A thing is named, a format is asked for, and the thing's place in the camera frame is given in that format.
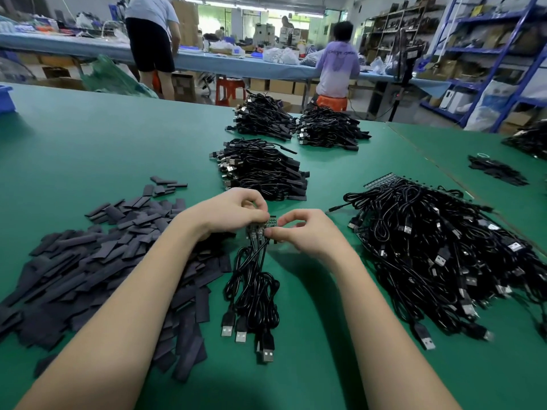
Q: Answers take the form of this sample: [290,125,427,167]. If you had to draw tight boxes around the person's left hand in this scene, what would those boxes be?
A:
[183,187,271,240]

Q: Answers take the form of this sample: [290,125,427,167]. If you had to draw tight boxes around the person's right hand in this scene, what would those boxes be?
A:
[263,208,362,272]

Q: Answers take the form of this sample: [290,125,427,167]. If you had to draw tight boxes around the heap of finished black cables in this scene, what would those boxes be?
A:
[210,138,311,202]

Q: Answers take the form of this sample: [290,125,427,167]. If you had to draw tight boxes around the joined bunch of black cables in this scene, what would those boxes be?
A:
[219,216,283,366]

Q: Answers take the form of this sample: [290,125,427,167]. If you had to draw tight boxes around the bundle of black cables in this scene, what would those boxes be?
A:
[296,105,373,152]
[226,92,299,142]

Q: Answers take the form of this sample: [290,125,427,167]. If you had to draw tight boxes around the large pile of black cables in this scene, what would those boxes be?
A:
[329,177,547,351]

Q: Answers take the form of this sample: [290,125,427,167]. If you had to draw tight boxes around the pile of black sleeve strips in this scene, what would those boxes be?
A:
[0,175,236,383]

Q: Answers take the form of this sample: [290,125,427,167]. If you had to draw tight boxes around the small bundle of cables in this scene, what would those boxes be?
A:
[467,153,530,187]

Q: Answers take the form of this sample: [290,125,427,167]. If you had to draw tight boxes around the huge heap of black cables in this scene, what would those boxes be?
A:
[503,119,547,161]

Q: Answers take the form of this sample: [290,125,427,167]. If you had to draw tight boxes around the person's right forearm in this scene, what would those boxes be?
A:
[329,253,463,410]

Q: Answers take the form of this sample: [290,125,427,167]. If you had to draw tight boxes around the person's left forearm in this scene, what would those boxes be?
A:
[17,219,223,410]

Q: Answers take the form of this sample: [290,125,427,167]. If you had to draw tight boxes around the red plastic stool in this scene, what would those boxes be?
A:
[215,77,247,108]

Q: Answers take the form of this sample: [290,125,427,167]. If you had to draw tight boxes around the small upright cardboard box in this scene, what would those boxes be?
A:
[171,72,198,101]

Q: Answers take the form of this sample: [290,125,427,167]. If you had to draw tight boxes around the orange plastic stool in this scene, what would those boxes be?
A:
[316,95,350,113]

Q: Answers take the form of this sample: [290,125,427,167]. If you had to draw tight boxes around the green plastic bag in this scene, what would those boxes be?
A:
[81,55,159,99]

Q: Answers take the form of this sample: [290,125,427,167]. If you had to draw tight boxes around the black tripod stand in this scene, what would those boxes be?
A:
[374,34,427,123]

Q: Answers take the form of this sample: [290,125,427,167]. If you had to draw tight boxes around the open cardboard box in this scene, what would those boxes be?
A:
[34,77,87,91]

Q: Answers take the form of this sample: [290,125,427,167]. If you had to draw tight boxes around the white plastic bag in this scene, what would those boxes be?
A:
[464,79,519,132]

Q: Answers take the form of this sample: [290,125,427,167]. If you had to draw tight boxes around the dark storage shelf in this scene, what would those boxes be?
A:
[361,0,439,67]

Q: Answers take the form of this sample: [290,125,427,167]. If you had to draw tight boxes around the long blue work table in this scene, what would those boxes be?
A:
[0,33,452,91]

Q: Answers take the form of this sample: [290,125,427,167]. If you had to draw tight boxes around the blue plastic bin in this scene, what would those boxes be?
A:
[0,85,17,114]

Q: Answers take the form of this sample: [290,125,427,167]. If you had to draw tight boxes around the blue metal shelving rack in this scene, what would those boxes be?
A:
[419,0,547,133]

